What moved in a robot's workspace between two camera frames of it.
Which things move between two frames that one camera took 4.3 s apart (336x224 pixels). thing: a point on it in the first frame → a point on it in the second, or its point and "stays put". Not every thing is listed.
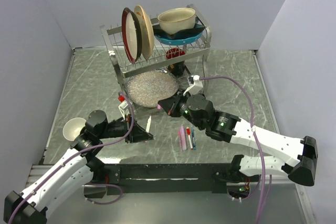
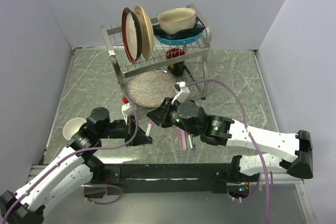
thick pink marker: [183, 138] stays put
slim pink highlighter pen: [179, 135] stays put
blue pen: [194, 144] stays put
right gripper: [169, 104] → [157, 116]
